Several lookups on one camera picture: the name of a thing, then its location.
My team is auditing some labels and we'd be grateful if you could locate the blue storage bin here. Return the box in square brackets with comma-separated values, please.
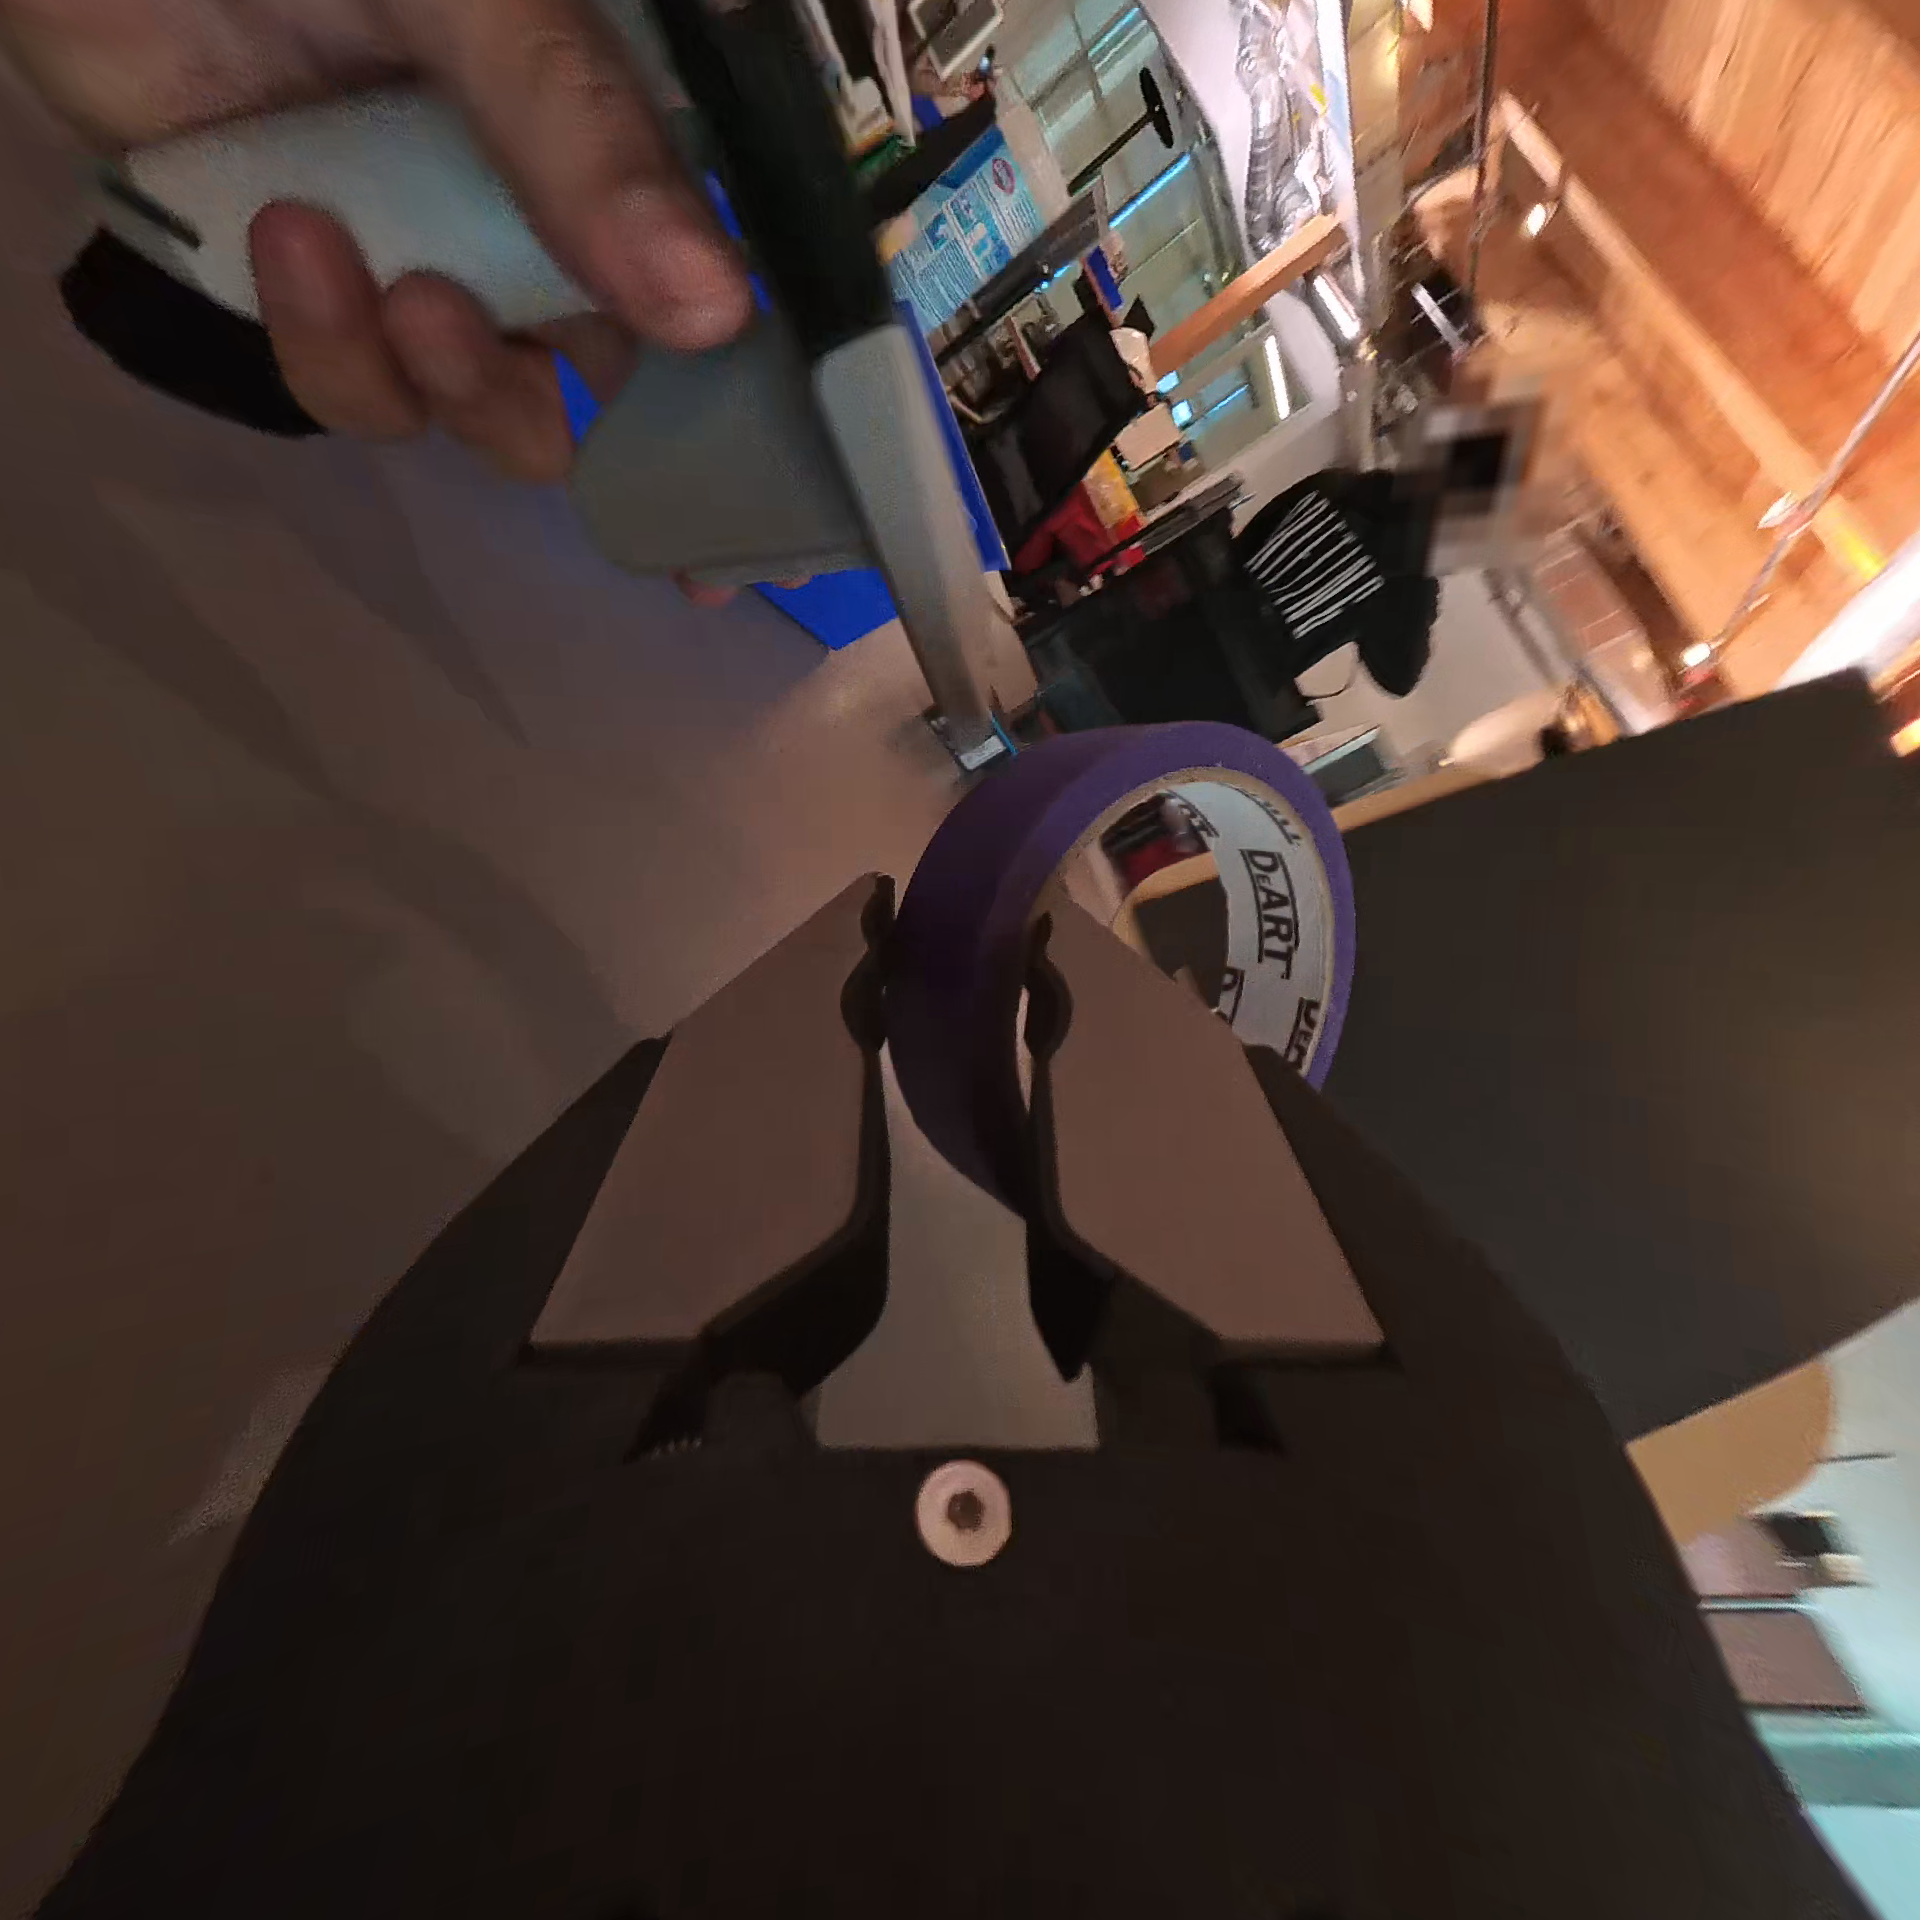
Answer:
[547, 172, 1010, 649]

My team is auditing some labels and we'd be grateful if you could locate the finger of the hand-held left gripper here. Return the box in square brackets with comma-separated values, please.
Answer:
[816, 322, 1022, 776]

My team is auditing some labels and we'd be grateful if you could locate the person's left hand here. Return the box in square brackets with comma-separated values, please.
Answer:
[0, 0, 753, 483]

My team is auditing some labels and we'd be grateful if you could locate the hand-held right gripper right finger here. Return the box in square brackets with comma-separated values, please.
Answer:
[1024, 904, 1385, 1383]

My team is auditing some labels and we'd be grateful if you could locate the purple masking tape roll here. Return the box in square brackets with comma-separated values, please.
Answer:
[888, 723, 1360, 1220]

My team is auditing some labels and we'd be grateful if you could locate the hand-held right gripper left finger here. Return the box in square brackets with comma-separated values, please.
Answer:
[529, 873, 896, 1403]

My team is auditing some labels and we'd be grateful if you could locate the black board book stand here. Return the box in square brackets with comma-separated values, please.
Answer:
[1117, 671, 1920, 1547]

